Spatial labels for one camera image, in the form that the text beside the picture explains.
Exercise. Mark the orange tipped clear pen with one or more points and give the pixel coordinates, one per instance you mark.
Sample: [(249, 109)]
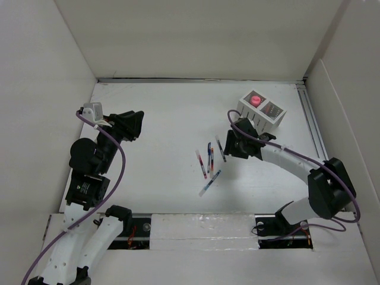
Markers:
[(220, 148)]

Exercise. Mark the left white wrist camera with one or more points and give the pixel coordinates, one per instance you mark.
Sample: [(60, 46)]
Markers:
[(93, 113)]

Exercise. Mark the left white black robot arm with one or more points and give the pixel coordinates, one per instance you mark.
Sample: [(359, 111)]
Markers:
[(97, 170)]

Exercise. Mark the red capped pen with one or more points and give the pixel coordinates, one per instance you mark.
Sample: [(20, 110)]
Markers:
[(211, 162)]

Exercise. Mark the aluminium rail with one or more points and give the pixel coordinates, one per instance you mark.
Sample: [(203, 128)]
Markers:
[(311, 121), (133, 225)]

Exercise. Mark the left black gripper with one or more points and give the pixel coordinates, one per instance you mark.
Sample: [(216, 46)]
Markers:
[(127, 123)]

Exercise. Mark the aluminium rail right side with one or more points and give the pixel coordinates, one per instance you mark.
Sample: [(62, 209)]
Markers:
[(311, 121)]

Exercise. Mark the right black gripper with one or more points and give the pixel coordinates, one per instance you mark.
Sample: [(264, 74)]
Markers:
[(230, 147)]

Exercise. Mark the purple tipped pen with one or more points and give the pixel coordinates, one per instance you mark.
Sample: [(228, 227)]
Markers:
[(201, 164)]

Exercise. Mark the white two-slot pen holder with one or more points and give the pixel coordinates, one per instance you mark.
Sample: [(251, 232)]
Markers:
[(266, 117)]

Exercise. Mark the aluminium rail front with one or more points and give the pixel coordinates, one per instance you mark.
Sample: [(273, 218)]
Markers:
[(133, 225)]

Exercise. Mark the blue clear pen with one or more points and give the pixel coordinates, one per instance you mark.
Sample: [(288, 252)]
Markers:
[(208, 157)]

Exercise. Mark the teal black pen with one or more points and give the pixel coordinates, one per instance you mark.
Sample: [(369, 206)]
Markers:
[(204, 189)]

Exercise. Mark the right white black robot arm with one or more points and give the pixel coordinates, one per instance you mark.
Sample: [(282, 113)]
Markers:
[(329, 186)]

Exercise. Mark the pink eraser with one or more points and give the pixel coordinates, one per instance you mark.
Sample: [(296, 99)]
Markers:
[(255, 101)]

